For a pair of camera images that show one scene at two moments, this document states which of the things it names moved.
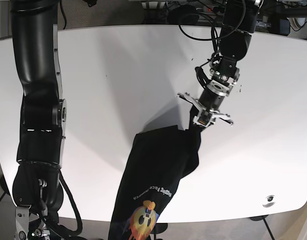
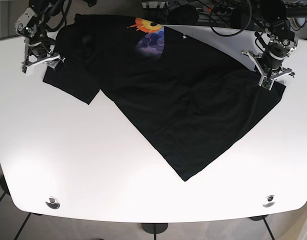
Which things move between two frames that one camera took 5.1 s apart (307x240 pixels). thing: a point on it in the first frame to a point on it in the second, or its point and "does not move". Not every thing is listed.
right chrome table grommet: [270, 201] does not move
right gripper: [205, 117] to [270, 64]
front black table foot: [159, 228] does not move
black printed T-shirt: [159, 158] to [185, 99]
